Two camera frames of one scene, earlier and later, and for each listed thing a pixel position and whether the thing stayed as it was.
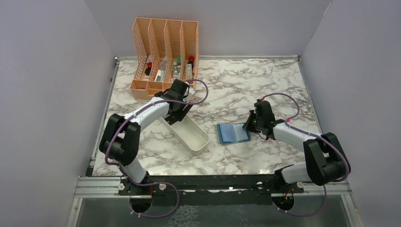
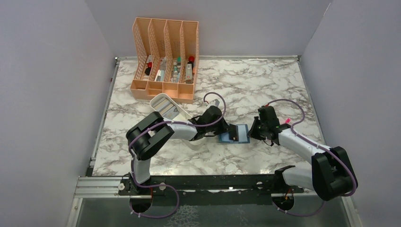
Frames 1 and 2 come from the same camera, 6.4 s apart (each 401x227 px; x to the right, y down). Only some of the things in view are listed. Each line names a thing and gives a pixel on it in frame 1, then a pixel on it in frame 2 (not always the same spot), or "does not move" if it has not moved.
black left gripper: [179, 114] to [224, 127]
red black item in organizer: [148, 69] does not move
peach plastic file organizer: [168, 50] does not move
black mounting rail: [247, 190] does not move
